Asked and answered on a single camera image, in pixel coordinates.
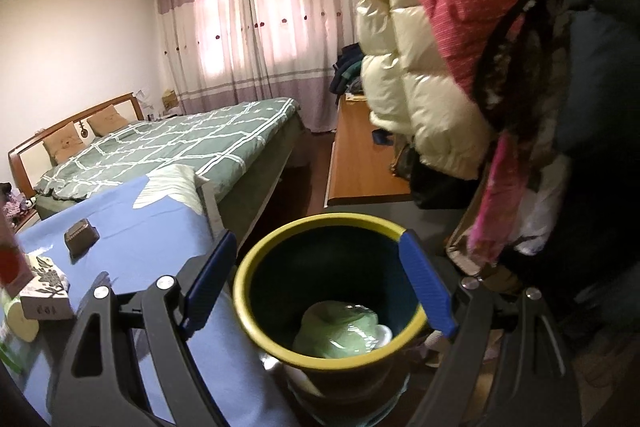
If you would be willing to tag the green checked quilt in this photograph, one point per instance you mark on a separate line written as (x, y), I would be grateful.
(190, 142)

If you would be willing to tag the grey leaf print box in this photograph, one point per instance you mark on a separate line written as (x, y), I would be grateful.
(47, 302)

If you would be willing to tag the brown bear pillow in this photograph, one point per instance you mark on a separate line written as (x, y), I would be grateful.
(62, 147)
(107, 119)

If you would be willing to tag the dark hanging coat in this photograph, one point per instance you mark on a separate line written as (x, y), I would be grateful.
(590, 82)

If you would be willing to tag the clear greenish plastic wrapper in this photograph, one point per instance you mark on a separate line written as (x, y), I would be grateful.
(335, 327)

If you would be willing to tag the wooden desk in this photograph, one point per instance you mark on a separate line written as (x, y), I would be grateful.
(355, 157)

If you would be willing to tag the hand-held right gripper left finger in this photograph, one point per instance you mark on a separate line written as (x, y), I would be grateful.
(207, 282)

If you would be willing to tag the pink white curtain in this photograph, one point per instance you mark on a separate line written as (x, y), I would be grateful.
(250, 32)

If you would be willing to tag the dark bin with yellow rim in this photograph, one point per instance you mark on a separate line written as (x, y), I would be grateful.
(310, 257)

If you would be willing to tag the cream puffer jacket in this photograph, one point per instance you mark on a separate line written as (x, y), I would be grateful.
(425, 107)

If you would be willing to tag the pile of dark clothes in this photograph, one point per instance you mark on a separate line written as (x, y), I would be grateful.
(347, 69)

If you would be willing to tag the green white packet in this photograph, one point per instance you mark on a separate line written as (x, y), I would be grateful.
(10, 349)

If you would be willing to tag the pink drink carton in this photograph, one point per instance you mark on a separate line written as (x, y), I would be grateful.
(12, 257)

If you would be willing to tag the black patterned scarf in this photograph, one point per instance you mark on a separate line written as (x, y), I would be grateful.
(515, 47)

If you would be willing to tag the small brown box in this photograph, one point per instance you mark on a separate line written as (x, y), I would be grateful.
(81, 236)

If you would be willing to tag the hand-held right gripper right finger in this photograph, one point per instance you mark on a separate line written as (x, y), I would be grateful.
(427, 287)

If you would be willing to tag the wooden bed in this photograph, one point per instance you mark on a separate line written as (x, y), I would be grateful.
(30, 147)

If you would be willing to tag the dotted paper cup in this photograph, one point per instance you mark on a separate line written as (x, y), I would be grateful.
(22, 324)

